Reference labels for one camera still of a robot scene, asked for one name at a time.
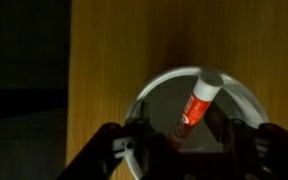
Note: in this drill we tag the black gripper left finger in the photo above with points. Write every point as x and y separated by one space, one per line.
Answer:
117 156

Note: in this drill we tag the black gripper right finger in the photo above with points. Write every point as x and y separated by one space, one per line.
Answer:
260 156

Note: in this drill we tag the white round bowl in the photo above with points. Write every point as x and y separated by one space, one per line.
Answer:
170 100

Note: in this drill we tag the red white glue stick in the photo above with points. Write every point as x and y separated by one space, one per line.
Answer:
197 108

